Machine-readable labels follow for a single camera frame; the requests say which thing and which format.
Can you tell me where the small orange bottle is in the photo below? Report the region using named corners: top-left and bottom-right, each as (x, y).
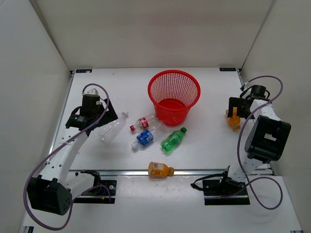
top-left (225, 107), bottom-right (241, 131)

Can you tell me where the clear bottle white cap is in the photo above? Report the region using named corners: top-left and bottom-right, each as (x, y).
top-left (98, 112), bottom-right (129, 143)

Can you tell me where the clear bottle blue label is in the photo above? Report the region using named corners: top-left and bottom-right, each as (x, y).
top-left (131, 124), bottom-right (166, 150)

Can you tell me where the clear bottle red label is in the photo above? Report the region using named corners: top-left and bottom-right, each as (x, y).
top-left (130, 113), bottom-right (163, 132)

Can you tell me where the green plastic bottle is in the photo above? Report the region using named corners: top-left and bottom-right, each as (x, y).
top-left (160, 127), bottom-right (187, 153)

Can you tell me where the orange juice bottle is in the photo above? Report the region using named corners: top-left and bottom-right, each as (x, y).
top-left (148, 162), bottom-right (175, 178)

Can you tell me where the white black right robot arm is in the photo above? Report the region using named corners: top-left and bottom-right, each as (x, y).
top-left (218, 85), bottom-right (291, 194)

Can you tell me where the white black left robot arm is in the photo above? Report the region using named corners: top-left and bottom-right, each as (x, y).
top-left (27, 94), bottom-right (118, 216)

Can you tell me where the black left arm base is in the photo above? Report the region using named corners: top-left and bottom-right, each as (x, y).
top-left (74, 170), bottom-right (117, 204)

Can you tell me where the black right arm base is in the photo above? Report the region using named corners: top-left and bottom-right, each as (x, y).
top-left (190, 170), bottom-right (250, 206)

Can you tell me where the dark left corner label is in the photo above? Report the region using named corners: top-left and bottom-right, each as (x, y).
top-left (75, 69), bottom-right (92, 73)

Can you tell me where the dark corner label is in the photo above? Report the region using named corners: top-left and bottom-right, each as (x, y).
top-left (219, 67), bottom-right (236, 72)
top-left (75, 69), bottom-right (92, 73)

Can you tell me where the dark right corner label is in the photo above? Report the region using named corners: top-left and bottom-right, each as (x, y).
top-left (219, 67), bottom-right (236, 72)

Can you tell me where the red plastic mesh basket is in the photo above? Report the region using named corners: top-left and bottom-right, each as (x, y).
top-left (147, 69), bottom-right (201, 126)

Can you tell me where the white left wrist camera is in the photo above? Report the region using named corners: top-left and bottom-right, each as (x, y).
top-left (82, 88), bottom-right (99, 95)

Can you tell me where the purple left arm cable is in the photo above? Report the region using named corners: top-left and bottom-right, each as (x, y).
top-left (23, 83), bottom-right (111, 231)

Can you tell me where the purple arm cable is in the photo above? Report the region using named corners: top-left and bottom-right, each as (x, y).
top-left (204, 75), bottom-right (285, 211)
top-left (23, 83), bottom-right (111, 231)

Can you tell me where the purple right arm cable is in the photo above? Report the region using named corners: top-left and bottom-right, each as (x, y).
top-left (204, 75), bottom-right (285, 211)

